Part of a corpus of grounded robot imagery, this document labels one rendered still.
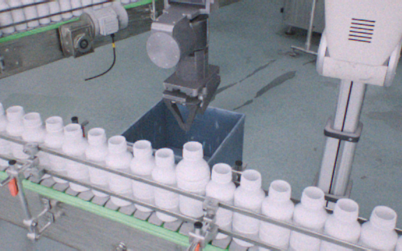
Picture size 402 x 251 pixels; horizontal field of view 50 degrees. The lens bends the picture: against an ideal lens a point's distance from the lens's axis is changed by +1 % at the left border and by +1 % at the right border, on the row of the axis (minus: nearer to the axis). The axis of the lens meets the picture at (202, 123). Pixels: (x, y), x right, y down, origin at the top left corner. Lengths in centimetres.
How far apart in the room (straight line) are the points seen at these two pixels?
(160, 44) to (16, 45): 155
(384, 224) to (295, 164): 207
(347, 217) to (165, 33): 43
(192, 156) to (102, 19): 144
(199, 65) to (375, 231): 41
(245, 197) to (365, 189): 197
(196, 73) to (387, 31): 65
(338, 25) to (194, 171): 62
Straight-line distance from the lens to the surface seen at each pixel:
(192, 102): 72
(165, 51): 64
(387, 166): 299
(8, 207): 127
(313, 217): 81
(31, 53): 220
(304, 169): 280
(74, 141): 99
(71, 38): 214
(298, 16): 484
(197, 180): 84
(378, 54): 126
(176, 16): 66
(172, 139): 163
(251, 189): 82
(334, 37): 126
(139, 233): 99
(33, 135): 107
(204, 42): 71
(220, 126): 149
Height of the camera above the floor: 167
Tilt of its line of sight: 32 degrees down
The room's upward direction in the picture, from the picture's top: straight up
